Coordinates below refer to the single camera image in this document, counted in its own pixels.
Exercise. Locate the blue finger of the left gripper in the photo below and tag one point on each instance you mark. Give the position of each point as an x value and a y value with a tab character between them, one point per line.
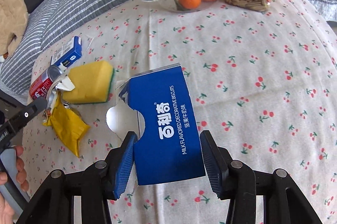
21	119

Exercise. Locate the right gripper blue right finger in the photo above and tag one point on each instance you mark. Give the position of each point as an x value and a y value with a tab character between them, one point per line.
283	201

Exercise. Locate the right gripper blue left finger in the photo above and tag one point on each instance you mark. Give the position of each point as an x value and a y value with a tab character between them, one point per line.
102	181

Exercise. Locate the red milk drink can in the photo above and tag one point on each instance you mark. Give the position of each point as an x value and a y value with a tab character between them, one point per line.
41	86

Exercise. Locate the yellow foil snack wrapper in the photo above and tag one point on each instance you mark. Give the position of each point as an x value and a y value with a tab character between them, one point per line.
67	125

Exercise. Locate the yellow green sponge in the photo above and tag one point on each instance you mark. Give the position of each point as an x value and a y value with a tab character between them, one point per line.
92	83

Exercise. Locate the blue biscuit box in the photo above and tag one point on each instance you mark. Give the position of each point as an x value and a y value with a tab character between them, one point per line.
157	106

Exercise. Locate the small blue white box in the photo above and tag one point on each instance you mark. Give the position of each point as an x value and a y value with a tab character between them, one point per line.
68	53

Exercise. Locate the beige fleece blanket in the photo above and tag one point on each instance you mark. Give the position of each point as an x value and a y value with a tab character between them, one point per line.
14	19

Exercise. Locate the cherry print tablecloth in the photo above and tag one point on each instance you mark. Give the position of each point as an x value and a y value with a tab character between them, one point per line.
264	84

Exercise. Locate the orange tangerine front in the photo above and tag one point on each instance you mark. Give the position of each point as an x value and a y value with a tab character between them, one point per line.
190	4

